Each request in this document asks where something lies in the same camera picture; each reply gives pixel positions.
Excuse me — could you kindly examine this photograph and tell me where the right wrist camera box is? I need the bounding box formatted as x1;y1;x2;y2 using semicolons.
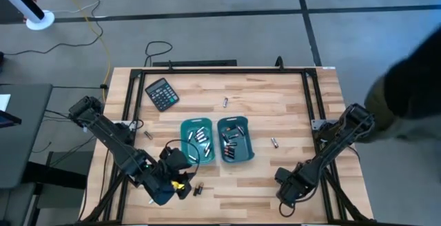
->
274;166;294;187

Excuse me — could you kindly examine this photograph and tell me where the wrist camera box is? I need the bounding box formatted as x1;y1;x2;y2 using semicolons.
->
158;147;193;172
274;166;294;187

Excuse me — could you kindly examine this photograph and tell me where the white pole round base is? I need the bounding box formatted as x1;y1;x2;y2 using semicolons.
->
0;0;56;32

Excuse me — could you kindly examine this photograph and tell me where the black aluminium table frame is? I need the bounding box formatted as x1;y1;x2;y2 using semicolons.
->
78;66;376;226

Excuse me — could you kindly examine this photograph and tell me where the black desktop calculator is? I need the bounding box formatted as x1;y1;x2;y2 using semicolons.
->
144;77;181;113

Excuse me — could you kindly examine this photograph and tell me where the grey desk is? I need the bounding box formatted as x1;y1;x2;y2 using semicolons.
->
0;83;54;189

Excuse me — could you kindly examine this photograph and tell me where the blue-grey plastic bin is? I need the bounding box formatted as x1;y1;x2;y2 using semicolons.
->
216;115;256;164

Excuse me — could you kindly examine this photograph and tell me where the dark tablet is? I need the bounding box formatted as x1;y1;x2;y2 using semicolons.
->
0;110;23;130

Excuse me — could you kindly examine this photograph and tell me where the black floor cable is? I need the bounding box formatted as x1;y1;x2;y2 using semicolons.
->
143;40;174;68
0;0;106;57

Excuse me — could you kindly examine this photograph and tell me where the thin black camera cable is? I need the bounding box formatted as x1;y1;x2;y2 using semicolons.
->
164;138;201;177
277;196;298;219

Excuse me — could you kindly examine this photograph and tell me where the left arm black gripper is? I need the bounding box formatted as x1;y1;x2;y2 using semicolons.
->
139;163;197;206

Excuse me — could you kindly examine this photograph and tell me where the white paper sheet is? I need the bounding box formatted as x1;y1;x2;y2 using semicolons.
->
0;94;12;112

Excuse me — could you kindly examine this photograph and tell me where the teal green plastic bin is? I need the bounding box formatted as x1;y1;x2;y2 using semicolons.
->
179;116;216;166

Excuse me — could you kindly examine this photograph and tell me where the long black bar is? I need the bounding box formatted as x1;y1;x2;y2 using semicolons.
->
152;59;238;68

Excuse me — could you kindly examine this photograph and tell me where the person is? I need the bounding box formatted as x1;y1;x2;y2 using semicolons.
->
364;24;441;145

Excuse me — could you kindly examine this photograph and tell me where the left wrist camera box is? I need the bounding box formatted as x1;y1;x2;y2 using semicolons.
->
158;147;193;172

